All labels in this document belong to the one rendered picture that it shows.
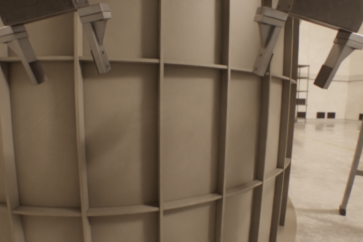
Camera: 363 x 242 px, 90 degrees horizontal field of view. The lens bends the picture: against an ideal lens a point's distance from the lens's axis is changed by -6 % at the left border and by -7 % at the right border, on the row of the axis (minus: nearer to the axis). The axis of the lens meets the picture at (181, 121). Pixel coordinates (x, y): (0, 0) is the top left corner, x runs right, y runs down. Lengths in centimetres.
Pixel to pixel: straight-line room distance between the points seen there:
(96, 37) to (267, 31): 27
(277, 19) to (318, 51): 827
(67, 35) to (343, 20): 55
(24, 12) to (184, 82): 35
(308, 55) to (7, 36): 821
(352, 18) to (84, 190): 63
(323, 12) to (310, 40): 808
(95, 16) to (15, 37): 15
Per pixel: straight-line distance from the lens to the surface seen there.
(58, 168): 58
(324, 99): 869
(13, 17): 41
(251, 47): 70
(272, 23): 35
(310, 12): 37
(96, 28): 36
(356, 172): 144
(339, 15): 40
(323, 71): 45
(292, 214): 141
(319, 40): 872
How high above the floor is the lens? 69
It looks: 6 degrees down
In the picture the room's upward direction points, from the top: 1 degrees clockwise
